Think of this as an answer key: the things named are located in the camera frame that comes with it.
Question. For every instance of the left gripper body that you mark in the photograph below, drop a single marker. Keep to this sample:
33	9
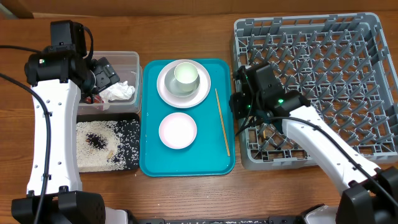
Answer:
105	76

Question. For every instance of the white napkin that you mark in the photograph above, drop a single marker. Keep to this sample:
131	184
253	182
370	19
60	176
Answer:
117	91

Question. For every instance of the red snack wrapper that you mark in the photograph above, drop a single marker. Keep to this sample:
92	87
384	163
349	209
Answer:
94	101

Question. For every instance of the pale green paper cup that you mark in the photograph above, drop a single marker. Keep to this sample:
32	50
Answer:
186	77

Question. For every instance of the pink bowl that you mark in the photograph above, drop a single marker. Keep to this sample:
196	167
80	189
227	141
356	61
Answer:
177	130

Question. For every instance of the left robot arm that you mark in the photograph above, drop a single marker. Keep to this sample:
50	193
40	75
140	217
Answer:
58	77

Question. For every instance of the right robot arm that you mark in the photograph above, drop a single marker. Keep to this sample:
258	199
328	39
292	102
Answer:
368	193

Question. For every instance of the grey dishwasher rack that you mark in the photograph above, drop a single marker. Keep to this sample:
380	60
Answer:
341	63

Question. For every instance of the clear plastic storage bin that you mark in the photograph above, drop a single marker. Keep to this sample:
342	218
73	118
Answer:
127	66

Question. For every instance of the black plastic tray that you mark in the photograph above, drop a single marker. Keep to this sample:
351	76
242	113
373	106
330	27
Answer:
127	118

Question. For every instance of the grey shallow bowl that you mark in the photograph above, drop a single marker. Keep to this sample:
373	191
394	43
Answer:
175	88

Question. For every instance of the spilled rice pile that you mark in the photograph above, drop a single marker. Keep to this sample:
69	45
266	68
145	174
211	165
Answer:
99	149

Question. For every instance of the white round plate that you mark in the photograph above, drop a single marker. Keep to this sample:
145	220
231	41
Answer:
192	100

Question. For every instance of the teal serving tray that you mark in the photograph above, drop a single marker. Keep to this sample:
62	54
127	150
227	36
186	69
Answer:
207	154

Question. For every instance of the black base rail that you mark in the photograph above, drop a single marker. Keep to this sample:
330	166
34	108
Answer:
289	219

